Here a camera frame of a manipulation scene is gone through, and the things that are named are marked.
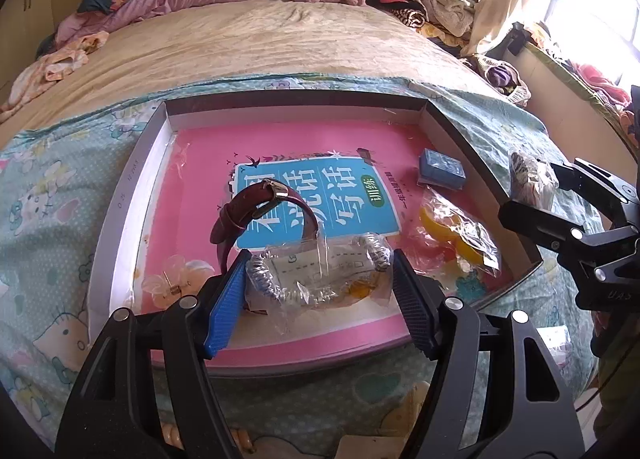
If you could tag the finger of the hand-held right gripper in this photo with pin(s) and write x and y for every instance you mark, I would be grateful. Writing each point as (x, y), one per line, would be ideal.
(605, 189)
(540, 224)

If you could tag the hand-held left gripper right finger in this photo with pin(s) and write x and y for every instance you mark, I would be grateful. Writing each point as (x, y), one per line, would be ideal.
(415, 309)

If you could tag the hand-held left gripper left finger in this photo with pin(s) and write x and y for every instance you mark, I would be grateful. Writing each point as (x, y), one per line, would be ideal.
(225, 309)

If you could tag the white flower hair clip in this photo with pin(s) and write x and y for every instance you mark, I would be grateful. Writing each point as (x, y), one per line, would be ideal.
(172, 284)

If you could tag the clear bag with yellow jewelry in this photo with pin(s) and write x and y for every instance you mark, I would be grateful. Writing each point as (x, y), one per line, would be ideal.
(450, 234)

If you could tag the clear bag with silver jewelry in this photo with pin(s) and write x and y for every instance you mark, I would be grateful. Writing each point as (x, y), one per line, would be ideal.
(320, 274)

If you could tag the small blue box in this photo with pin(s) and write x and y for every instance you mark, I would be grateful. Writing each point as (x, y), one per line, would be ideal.
(440, 166)

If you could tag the shallow grey cardboard box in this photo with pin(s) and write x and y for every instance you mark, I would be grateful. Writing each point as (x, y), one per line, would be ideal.
(130, 199)

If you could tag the person's right forearm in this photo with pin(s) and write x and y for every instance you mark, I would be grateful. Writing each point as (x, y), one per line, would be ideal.
(617, 364)

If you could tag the white translucent bag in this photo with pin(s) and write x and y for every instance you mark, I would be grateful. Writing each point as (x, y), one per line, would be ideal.
(557, 344)

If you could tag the pink red clothes heap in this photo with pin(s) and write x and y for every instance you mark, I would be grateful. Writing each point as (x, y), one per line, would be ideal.
(600, 84)

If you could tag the pink book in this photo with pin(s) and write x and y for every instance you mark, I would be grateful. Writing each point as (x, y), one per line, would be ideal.
(200, 179)

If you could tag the basket with clothes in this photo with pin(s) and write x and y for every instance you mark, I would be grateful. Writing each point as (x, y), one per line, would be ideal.
(500, 76)

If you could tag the window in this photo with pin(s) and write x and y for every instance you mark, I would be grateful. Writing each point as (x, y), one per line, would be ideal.
(600, 29)

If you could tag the cartoon cat print blanket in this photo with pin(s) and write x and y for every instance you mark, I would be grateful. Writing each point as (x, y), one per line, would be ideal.
(50, 219)

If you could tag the beige bedspread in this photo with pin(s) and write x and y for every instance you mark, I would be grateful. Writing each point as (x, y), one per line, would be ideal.
(250, 39)

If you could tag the peach pyjama garment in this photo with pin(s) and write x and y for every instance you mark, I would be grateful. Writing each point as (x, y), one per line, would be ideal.
(60, 64)

